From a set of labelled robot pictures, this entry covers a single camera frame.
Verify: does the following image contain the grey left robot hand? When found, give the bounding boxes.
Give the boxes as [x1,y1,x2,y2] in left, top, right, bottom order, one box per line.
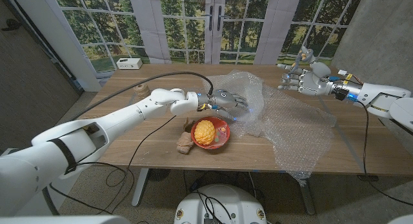
[207,88,251,121]

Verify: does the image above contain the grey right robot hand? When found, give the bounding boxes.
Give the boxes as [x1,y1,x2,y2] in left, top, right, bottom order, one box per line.
[277,46,336,97]

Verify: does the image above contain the orange grey handled scissors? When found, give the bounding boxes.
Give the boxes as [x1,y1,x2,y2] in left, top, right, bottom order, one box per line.
[290,46,316,75]

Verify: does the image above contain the clear bubble wrap sheet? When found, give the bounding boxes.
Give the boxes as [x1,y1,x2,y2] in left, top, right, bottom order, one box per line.
[203,70,337,188]

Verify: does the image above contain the red bowl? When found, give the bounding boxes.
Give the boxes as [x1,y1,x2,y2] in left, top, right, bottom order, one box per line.
[190,116,231,150]

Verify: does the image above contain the yellow textured toy fruit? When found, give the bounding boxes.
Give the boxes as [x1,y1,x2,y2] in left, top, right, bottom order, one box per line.
[194,119,216,146]

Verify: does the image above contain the crumpled beige cloth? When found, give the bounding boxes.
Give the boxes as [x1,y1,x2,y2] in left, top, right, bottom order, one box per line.
[176,117,196,154]

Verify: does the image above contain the brown twine spool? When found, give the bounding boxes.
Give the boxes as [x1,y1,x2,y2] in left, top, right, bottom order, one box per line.
[134,83,151,101]

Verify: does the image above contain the black round ribbed object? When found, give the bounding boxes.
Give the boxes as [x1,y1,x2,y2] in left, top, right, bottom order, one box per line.
[147,168,171,182]

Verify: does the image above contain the white power strip box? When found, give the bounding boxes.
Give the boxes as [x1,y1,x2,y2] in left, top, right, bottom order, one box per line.
[116,57,143,70]

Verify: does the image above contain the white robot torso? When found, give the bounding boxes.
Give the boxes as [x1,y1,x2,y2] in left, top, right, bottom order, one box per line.
[174,184,268,224]

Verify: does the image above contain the black flat floor plate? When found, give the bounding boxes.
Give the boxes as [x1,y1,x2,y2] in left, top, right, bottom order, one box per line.
[357,174,379,183]

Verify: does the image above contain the grey table leg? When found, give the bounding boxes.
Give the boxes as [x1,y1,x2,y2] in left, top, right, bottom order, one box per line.
[298,178,316,216]

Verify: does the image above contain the white table leg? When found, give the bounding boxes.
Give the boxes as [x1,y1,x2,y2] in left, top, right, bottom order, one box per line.
[131,168,150,207]

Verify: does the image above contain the printed forest window backdrop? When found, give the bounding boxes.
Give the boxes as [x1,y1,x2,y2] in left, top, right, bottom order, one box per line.
[51,0,365,73]

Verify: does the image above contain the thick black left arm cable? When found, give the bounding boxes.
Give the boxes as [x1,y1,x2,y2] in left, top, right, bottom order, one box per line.
[69,70,215,121]

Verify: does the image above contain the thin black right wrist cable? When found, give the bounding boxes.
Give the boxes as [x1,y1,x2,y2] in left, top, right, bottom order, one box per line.
[356,101,413,207]

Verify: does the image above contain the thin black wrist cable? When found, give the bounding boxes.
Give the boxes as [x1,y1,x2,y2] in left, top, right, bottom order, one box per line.
[48,116,177,216]
[356,101,413,207]

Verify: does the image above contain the thin black left wrist cable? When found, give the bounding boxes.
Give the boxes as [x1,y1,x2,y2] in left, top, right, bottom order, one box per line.
[48,116,177,216]

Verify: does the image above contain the black wall hook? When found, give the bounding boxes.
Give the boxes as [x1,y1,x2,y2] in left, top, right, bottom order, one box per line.
[1,19,20,31]

